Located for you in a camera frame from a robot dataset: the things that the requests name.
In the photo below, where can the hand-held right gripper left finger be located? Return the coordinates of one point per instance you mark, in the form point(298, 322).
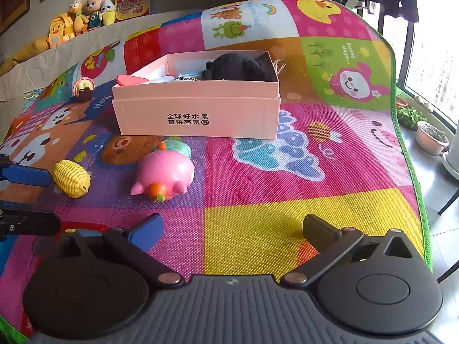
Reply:
point(147, 229)

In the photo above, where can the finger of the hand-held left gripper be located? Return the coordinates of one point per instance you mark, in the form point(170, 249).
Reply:
point(32, 222)
point(28, 175)

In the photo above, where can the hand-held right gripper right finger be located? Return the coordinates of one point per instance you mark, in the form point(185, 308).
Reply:
point(319, 231)

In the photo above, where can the yellow corn toy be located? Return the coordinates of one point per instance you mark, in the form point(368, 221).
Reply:
point(71, 179)

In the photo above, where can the pink pig toy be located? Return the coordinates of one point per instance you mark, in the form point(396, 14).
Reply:
point(165, 173)

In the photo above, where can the teal round toy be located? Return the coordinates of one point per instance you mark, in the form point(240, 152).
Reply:
point(177, 147)

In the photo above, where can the brown cupcake toy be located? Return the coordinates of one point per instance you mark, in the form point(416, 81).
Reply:
point(84, 89)

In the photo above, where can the pink cardboard box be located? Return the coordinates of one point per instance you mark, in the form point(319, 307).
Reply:
point(197, 111)

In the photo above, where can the blue cotton pad packet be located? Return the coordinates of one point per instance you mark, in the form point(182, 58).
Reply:
point(188, 77)

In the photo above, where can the black plush toy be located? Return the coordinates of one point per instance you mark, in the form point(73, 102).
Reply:
point(236, 66)

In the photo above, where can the colourful cartoon play mat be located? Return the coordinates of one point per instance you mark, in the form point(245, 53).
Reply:
point(287, 186)

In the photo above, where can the long yellow plush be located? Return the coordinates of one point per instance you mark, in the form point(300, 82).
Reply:
point(25, 55)

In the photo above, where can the black chair leg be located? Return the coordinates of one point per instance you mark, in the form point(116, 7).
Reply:
point(448, 200)

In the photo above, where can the red flat heart-shaped piece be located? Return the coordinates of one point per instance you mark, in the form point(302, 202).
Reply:
point(131, 80)

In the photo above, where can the pink flower pot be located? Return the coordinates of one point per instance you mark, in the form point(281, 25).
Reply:
point(432, 139)

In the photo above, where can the small green plants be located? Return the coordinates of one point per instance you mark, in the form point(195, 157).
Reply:
point(410, 114)

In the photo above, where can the yellow duck backpack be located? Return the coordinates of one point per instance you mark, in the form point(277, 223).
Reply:
point(61, 30)

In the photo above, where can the white flower pot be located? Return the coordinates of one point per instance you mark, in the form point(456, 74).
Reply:
point(452, 159)

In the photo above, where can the yellow deer plush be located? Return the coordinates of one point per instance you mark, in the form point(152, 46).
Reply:
point(79, 16)

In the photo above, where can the beige raffia tuft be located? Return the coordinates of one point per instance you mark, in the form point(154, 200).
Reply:
point(277, 66)

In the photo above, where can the big-headed doll green outfit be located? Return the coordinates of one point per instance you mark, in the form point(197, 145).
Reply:
point(94, 12)

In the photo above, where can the white yellow banana plush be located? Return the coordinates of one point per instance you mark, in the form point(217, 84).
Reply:
point(108, 12)

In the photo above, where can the red picture box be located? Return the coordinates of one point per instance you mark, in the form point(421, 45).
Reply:
point(132, 1)

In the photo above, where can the black window frame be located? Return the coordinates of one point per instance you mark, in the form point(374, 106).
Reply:
point(405, 53)

